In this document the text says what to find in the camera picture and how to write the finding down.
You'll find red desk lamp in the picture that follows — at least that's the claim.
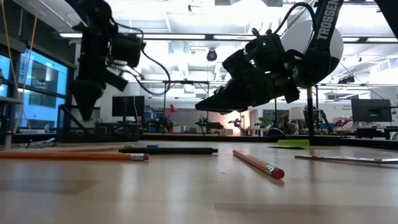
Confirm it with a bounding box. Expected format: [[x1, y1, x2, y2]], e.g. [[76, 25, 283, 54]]
[[166, 104, 178, 133]]

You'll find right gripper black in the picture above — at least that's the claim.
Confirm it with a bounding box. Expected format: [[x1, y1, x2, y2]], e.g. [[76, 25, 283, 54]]
[[195, 67, 301, 113]]

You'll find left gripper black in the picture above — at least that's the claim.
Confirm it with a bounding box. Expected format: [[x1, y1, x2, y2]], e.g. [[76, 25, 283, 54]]
[[72, 67, 129, 122]]

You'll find ceiling light strip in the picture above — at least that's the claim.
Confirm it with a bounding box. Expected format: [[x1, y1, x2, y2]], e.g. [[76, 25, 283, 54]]
[[366, 37, 398, 43], [142, 34, 206, 40]]

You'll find orange pencil with red eraser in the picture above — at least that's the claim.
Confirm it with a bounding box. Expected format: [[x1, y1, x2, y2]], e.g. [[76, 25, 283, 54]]
[[232, 149, 285, 180], [0, 150, 150, 162]]

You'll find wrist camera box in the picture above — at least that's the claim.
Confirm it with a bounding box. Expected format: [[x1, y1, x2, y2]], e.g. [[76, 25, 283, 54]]
[[222, 49, 251, 78], [111, 32, 144, 68]]

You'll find black aluminium table frame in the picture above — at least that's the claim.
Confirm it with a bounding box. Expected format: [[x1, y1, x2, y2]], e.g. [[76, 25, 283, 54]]
[[0, 132, 398, 151]]

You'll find black monitor on stand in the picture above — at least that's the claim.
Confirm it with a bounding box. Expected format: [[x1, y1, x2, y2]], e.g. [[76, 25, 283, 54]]
[[111, 95, 146, 124]]

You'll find white shade table lamp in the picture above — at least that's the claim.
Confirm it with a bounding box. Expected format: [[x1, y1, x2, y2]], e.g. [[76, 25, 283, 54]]
[[288, 107, 306, 135]]

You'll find small grey cylinder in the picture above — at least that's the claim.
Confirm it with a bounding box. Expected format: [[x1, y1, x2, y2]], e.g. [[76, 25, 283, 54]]
[[3, 130, 12, 151]]

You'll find white globe lamp black base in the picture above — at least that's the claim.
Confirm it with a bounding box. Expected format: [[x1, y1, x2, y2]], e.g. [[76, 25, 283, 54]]
[[280, 19, 345, 146]]

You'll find black pen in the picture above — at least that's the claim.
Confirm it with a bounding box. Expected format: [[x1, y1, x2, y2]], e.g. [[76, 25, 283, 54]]
[[118, 147, 219, 156]]

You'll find pale wooden pencil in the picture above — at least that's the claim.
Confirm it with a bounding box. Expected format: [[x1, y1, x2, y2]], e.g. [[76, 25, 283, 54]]
[[6, 143, 135, 154]]

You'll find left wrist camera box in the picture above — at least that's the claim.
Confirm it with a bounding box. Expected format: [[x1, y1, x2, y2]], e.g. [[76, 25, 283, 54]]
[[111, 32, 144, 68]]

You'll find wide black monitor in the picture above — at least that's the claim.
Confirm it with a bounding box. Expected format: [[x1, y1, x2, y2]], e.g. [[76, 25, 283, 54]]
[[351, 98, 393, 123]]

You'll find green sticky note pad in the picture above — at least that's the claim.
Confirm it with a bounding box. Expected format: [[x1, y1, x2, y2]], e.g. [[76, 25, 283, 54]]
[[267, 139, 310, 150]]

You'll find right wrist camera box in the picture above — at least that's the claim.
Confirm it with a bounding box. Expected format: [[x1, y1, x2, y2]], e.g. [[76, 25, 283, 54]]
[[222, 49, 251, 78]]

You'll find black mesh desk organizer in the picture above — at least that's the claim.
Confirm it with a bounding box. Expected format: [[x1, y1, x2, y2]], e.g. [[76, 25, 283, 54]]
[[57, 104, 141, 143]]

